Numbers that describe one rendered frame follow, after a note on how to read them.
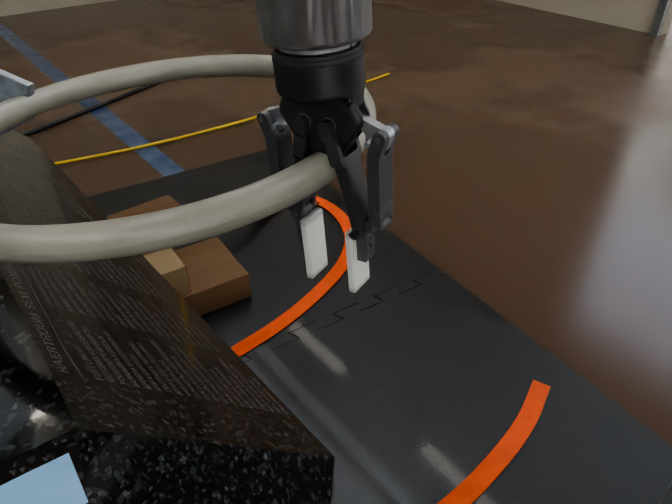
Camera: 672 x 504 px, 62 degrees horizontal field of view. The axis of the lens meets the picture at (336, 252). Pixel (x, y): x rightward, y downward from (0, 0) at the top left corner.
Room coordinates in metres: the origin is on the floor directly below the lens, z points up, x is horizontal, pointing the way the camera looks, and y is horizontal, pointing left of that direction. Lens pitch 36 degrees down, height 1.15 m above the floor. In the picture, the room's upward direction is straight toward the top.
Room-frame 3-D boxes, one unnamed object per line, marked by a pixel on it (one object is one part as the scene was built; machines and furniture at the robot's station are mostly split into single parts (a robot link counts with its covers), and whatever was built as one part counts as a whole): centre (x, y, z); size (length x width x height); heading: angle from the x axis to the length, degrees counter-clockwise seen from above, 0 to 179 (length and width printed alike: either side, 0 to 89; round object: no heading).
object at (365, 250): (0.44, -0.03, 0.85); 0.03 x 0.01 x 0.05; 57
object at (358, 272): (0.44, -0.02, 0.83); 0.03 x 0.01 x 0.07; 147
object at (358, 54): (0.46, 0.01, 0.98); 0.08 x 0.07 x 0.09; 57
